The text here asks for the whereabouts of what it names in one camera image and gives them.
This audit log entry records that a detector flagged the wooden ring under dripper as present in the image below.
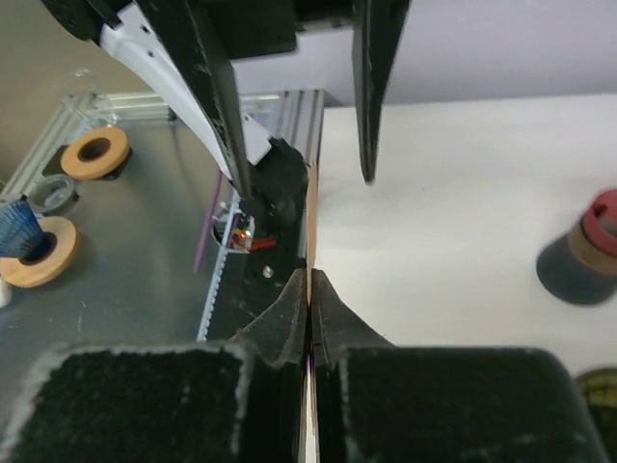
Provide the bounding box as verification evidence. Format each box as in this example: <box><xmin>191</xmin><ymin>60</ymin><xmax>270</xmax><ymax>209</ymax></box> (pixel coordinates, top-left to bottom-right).
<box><xmin>0</xmin><ymin>215</ymin><xmax>81</xmax><ymax>289</ymax></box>

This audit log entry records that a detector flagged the small clear glass cup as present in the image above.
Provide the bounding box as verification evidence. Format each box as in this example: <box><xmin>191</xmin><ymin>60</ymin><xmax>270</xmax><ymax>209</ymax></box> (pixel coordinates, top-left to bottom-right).
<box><xmin>27</xmin><ymin>174</ymin><xmax>78</xmax><ymax>216</ymax></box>

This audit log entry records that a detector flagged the blue glass dripper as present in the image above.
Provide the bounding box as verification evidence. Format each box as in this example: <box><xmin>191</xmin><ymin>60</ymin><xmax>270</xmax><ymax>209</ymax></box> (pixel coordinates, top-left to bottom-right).
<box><xmin>1</xmin><ymin>201</ymin><xmax>54</xmax><ymax>260</ymax></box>

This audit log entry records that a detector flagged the black red carafe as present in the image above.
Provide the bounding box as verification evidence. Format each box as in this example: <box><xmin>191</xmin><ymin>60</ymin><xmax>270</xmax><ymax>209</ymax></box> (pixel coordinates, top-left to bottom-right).
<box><xmin>536</xmin><ymin>189</ymin><xmax>616</xmax><ymax>307</ymax></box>

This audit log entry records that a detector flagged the dark green dripper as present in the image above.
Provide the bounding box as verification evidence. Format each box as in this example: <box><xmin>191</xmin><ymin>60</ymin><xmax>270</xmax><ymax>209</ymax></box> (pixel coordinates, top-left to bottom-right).
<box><xmin>576</xmin><ymin>367</ymin><xmax>616</xmax><ymax>462</ymax></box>

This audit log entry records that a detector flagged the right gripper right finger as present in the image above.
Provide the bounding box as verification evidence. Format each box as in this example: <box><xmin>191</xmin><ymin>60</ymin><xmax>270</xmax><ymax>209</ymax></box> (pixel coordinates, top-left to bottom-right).
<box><xmin>310</xmin><ymin>270</ymin><xmax>607</xmax><ymax>462</ymax></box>

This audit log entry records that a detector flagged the brown paper coffee filter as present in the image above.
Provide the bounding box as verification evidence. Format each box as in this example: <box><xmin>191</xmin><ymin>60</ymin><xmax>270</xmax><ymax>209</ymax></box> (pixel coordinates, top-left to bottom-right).
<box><xmin>304</xmin><ymin>160</ymin><xmax>319</xmax><ymax>462</ymax></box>

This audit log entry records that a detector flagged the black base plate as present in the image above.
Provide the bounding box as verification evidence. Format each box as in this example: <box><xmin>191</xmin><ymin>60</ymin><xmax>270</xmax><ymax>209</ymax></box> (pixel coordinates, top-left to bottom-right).
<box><xmin>216</xmin><ymin>212</ymin><xmax>306</xmax><ymax>325</ymax></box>

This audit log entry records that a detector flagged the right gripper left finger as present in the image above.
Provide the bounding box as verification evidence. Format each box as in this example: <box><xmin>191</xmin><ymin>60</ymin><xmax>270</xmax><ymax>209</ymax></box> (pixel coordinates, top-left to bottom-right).
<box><xmin>1</xmin><ymin>269</ymin><xmax>308</xmax><ymax>462</ymax></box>

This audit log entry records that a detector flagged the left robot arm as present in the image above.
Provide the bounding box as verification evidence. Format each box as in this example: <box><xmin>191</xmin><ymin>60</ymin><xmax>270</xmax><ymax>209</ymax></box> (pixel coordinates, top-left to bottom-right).
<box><xmin>45</xmin><ymin>1</ymin><xmax>410</xmax><ymax>232</ymax></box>

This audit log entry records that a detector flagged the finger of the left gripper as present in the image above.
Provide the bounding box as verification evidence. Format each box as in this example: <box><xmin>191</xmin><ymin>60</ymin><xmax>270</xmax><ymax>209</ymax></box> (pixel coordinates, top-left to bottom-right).
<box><xmin>352</xmin><ymin>0</ymin><xmax>411</xmax><ymax>184</ymax></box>
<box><xmin>139</xmin><ymin>1</ymin><xmax>252</xmax><ymax>200</ymax></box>

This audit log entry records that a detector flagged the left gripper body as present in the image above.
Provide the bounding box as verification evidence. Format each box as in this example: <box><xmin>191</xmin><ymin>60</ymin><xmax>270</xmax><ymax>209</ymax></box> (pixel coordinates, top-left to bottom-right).
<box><xmin>211</xmin><ymin>0</ymin><xmax>353</xmax><ymax>60</ymax></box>

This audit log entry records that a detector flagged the grey cable duct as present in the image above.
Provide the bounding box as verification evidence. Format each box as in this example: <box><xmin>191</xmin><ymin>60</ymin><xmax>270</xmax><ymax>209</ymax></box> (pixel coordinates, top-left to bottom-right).
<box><xmin>197</xmin><ymin>192</ymin><xmax>249</xmax><ymax>341</ymax></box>

